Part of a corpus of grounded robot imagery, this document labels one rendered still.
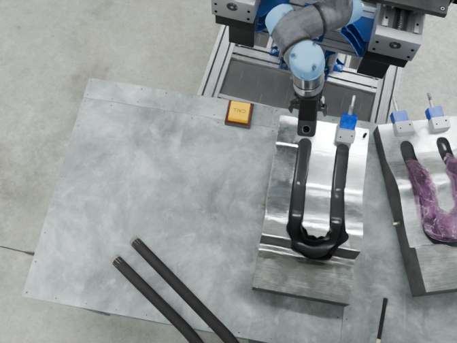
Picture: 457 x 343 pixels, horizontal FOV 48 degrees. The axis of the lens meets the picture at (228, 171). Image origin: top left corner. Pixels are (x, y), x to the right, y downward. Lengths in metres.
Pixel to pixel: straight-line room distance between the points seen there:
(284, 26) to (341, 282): 0.68
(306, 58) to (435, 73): 1.71
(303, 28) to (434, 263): 0.69
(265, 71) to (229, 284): 1.20
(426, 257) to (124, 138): 0.93
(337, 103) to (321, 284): 1.12
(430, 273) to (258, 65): 1.32
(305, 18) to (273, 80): 1.16
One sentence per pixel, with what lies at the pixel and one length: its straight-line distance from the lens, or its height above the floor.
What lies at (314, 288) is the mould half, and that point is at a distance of 1.43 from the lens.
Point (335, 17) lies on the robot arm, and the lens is 1.26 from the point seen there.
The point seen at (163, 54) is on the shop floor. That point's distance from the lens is 2.71.
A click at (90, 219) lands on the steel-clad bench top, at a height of 0.80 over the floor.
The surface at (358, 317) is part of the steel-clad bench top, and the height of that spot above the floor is 0.80.
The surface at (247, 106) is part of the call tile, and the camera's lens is 1.60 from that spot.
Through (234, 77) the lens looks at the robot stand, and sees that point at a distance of 2.38.
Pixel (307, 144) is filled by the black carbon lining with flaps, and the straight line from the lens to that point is 1.51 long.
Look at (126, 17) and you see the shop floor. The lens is 2.87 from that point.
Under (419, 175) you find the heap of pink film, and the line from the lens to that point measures 1.53.
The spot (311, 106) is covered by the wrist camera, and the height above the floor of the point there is 1.10.
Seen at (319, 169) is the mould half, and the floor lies 0.88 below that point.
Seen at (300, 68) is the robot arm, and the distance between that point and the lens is 1.15.
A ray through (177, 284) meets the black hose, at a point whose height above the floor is 0.87.
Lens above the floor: 2.26
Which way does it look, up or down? 70 degrees down
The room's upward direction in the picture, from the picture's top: 1 degrees counter-clockwise
